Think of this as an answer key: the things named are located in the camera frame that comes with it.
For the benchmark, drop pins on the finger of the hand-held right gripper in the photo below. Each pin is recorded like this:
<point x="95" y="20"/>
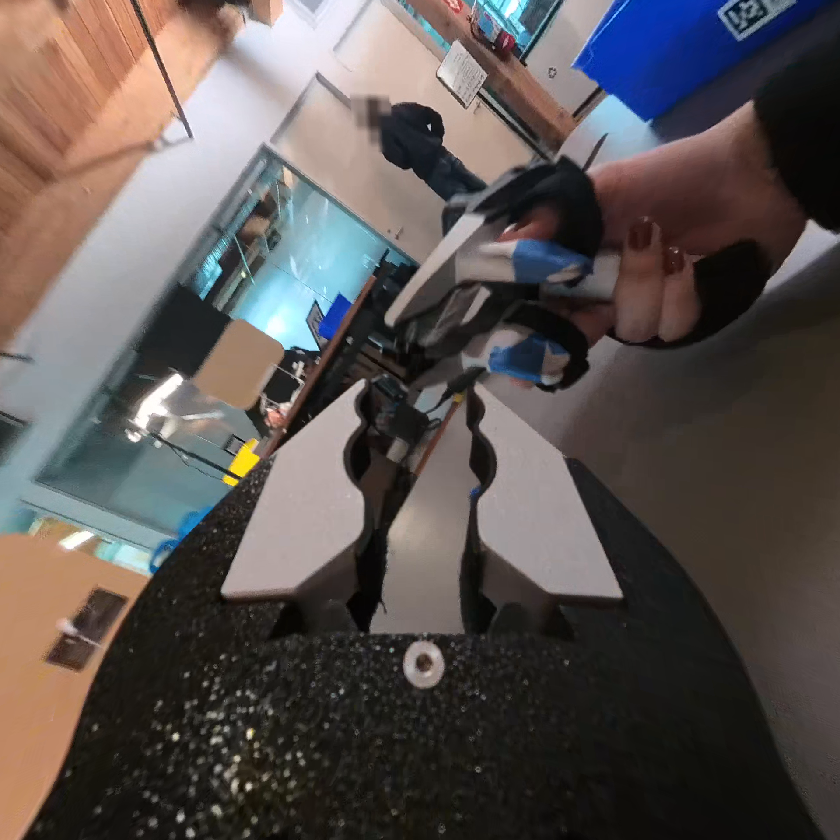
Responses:
<point x="439" y="269"/>
<point x="453" y="371"/>

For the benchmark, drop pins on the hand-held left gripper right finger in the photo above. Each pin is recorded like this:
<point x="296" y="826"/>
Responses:
<point x="551" y="525"/>

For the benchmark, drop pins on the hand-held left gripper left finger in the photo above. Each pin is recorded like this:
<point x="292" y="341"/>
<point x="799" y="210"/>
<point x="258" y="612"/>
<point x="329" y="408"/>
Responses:
<point x="295" y="525"/>

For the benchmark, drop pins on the large blue plastic bin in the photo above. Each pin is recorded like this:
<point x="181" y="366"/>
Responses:
<point x="656" y="46"/>

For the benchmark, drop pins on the person's right forearm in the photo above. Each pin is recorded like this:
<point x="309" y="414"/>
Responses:
<point x="807" y="131"/>

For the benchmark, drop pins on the person's right hand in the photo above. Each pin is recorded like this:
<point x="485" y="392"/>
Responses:
<point x="689" y="190"/>

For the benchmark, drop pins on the black charging case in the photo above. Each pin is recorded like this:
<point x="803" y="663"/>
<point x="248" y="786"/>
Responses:
<point x="401" y="417"/>

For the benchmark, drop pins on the flat blue plastic bin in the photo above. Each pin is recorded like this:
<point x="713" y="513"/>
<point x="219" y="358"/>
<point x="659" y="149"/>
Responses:
<point x="338" y="316"/>

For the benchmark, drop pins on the wooden desk with black legs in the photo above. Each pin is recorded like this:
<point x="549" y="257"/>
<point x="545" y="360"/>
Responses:
<point x="315" y="387"/>

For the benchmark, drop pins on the white double doors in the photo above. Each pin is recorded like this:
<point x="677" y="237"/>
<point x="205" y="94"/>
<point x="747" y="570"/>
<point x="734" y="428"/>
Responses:
<point x="341" y="151"/>

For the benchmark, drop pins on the paper notice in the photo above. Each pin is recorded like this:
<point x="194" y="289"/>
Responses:
<point x="461" y="73"/>

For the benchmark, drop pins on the fire extinguisher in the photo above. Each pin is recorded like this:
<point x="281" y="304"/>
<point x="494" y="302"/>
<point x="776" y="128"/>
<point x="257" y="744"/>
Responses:
<point x="504" y="40"/>

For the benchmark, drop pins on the wooden panel on white stand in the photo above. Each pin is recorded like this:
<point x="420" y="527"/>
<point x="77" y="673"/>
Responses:
<point x="39" y="722"/>
<point x="236" y="364"/>

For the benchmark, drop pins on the black ceiling rod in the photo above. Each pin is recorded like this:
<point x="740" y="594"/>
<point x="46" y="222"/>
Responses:
<point x="164" y="69"/>

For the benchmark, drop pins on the wooden support post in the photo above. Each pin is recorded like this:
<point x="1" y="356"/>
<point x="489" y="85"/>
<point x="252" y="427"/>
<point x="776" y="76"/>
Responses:
<point x="518" y="92"/>

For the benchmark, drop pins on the black wall screen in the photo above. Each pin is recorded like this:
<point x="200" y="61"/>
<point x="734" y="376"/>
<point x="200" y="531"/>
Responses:
<point x="177" y="328"/>

